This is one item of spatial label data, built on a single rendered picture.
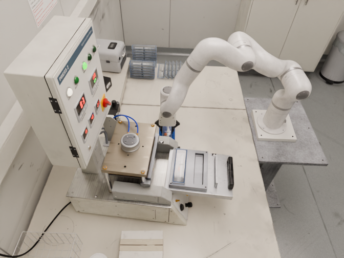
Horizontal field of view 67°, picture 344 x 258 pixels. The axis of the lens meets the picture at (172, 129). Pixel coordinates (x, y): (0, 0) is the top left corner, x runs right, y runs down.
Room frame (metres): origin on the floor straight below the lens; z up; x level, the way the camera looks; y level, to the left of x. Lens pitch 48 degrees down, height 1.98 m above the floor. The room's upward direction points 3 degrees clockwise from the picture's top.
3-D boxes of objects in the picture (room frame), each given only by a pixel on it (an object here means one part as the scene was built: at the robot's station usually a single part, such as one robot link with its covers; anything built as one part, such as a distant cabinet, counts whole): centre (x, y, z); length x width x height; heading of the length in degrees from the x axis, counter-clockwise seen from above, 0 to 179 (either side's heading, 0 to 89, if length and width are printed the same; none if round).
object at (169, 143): (0.81, 0.09, 0.96); 0.26 x 0.05 x 0.07; 86
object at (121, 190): (0.54, 0.11, 0.96); 0.25 x 0.05 x 0.07; 86
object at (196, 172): (0.66, -0.09, 0.98); 0.20 x 0.17 x 0.03; 176
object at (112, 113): (0.91, 0.28, 1.05); 0.15 x 0.05 x 0.15; 176
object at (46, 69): (0.69, 0.35, 1.25); 0.33 x 0.16 x 0.64; 176
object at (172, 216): (0.70, 0.16, 0.84); 0.53 x 0.37 x 0.17; 86
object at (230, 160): (0.65, -0.27, 0.99); 0.15 x 0.02 x 0.04; 176
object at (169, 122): (1.07, 0.03, 0.89); 0.10 x 0.08 x 0.11; 92
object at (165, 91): (1.06, 0.03, 1.03); 0.09 x 0.08 x 0.13; 0
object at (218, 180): (0.66, -0.14, 0.97); 0.30 x 0.22 x 0.08; 86
